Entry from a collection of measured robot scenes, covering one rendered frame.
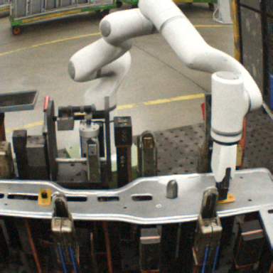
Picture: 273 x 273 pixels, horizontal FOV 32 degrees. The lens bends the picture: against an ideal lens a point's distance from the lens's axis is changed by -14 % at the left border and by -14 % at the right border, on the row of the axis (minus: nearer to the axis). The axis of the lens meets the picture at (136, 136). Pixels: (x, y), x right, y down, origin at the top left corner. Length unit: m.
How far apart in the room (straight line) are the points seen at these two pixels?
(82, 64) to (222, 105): 0.72
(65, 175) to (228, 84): 0.62
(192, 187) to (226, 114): 0.29
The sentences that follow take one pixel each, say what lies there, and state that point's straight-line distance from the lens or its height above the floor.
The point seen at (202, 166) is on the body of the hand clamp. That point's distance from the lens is 1.50.
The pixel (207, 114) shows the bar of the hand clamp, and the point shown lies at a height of 1.16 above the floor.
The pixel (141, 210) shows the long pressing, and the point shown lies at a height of 1.00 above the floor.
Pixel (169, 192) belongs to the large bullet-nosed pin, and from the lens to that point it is 1.35.
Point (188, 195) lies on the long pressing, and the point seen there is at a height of 1.00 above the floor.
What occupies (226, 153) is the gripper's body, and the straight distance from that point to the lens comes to 1.23.
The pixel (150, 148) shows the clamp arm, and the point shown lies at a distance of 1.46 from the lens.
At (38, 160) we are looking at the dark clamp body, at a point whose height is 1.03.
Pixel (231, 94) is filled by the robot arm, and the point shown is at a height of 1.31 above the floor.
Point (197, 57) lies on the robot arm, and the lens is 1.25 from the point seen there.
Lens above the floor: 1.73
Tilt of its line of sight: 26 degrees down
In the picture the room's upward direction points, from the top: 1 degrees counter-clockwise
